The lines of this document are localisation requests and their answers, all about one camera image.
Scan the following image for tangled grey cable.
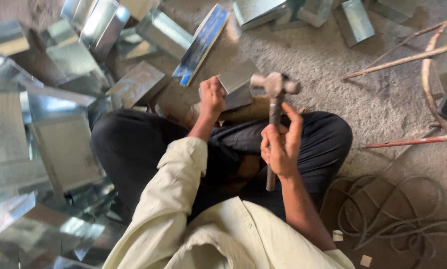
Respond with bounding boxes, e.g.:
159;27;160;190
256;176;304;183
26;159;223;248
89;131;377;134
320;127;447;263

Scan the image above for curved wooden stick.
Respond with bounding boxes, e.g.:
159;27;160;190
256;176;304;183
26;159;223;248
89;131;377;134
421;20;447;136

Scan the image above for person's right hand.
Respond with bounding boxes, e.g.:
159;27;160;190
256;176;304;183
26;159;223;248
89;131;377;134
260;102;305;181

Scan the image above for blue printed flat carton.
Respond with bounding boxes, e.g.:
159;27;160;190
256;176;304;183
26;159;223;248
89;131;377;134
172;3;232;88

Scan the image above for pile of galvanized sheet boxes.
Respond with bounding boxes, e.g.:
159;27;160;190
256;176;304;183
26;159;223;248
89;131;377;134
0;0;195;269

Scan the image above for wooden work block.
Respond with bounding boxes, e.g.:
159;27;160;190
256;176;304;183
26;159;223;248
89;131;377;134
188;96;306;126

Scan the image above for steel ball-peen hammer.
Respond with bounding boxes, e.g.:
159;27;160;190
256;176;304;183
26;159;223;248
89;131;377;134
250;71;302;192

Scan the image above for bent galvanized sheet piece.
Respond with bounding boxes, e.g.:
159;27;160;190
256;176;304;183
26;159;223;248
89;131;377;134
217;59;261;111

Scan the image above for person's cream shirt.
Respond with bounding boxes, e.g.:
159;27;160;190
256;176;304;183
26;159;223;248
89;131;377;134
102;136;356;269

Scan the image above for person's left hand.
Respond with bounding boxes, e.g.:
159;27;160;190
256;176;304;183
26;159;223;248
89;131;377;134
199;76;228;120

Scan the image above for reddish metal rod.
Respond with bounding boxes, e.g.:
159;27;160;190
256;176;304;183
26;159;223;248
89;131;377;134
360;132;447;150

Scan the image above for person's dark trousers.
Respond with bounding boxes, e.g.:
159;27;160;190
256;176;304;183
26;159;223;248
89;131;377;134
91;109;353;225

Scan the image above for galvanized sheet metal box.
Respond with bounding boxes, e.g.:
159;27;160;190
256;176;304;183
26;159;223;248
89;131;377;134
232;0;290;31
297;0;338;28
332;0;376;48

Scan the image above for long thick wooden stick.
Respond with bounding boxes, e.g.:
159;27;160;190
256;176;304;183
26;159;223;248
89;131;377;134
341;37;447;82

